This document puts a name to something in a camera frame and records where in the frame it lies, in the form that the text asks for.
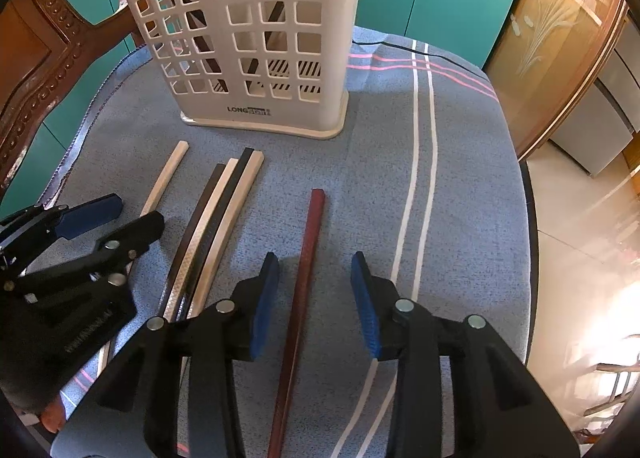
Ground dark brown chopstick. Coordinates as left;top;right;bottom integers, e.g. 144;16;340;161
248;1;285;74

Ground left hand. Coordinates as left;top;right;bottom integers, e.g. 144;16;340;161
39;396;66;433

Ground light wood chopstick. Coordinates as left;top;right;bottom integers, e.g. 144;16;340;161
96;141;189;376

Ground beige wood chopstick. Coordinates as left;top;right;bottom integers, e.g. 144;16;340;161
157;158;238;322

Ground tan wood chopstick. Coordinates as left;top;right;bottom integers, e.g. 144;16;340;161
186;149;264;319

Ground metal rack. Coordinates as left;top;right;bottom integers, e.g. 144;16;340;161
574;333;639;445

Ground reddish brown chopstick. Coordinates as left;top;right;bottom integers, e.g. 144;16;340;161
267;189;326;458

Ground carved wooden chair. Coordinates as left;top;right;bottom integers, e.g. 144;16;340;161
1;0;137;193

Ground white plastic utensil basket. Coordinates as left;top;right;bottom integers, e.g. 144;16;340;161
127;0;358;139

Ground wooden framed glass door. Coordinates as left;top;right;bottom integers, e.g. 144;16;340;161
485;0;628;159

